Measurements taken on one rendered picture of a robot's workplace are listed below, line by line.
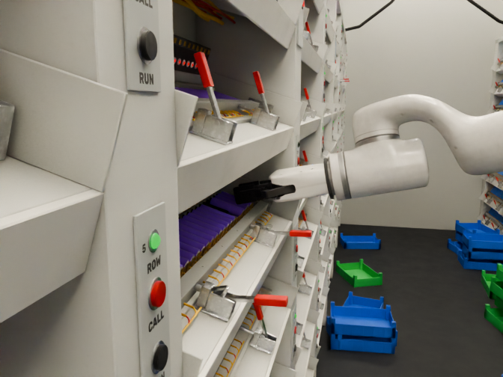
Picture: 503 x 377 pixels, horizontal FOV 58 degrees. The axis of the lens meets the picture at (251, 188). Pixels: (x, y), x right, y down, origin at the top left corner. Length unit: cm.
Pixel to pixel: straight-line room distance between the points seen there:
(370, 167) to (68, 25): 61
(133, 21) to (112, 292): 14
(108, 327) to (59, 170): 8
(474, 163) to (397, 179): 12
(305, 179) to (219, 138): 34
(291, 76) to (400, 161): 28
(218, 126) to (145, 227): 21
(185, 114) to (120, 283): 12
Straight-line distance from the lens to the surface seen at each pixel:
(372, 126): 80
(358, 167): 78
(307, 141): 161
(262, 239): 76
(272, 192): 78
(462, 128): 75
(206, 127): 47
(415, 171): 78
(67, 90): 24
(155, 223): 29
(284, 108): 91
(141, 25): 27
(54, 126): 24
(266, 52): 92
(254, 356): 81
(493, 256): 370
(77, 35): 24
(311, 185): 78
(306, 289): 154
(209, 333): 49
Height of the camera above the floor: 116
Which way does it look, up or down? 10 degrees down
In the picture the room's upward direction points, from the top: straight up
